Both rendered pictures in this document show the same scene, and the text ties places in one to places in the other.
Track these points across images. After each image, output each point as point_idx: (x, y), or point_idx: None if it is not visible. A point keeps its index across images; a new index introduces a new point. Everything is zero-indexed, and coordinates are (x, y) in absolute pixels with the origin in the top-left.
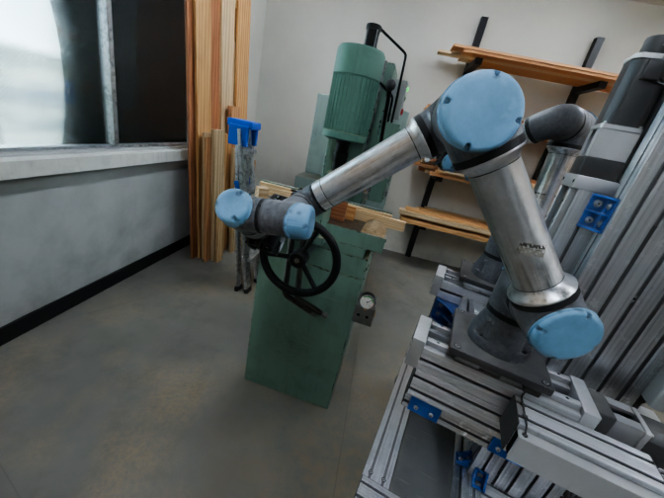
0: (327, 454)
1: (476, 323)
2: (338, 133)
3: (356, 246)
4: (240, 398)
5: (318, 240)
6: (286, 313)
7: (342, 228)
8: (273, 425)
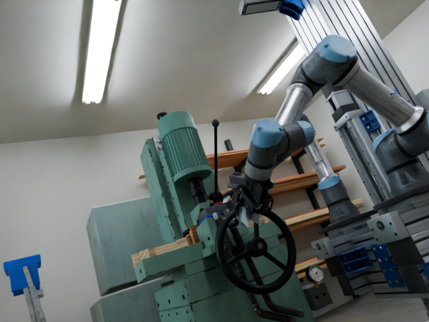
0: None
1: (399, 183)
2: (196, 167)
3: (269, 237)
4: None
5: (251, 235)
6: None
7: (250, 228)
8: None
